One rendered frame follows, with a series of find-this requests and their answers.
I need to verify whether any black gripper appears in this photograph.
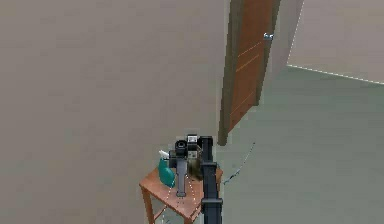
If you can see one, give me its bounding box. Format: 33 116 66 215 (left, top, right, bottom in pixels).
160 139 200 221

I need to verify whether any dark olive round container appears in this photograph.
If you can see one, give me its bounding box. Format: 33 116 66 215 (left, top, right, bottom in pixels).
187 156 204 182

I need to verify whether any brown wooden side table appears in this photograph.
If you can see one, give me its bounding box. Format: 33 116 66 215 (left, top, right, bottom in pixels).
138 165 224 224

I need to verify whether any teal spray bottle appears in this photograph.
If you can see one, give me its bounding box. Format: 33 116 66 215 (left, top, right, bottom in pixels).
157 149 176 189

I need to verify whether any thin dark curved rod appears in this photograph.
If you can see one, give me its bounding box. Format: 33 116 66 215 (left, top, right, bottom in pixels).
222 142 257 185

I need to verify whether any brown wooden room door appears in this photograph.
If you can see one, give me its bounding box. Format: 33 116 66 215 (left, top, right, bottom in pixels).
217 0 282 147

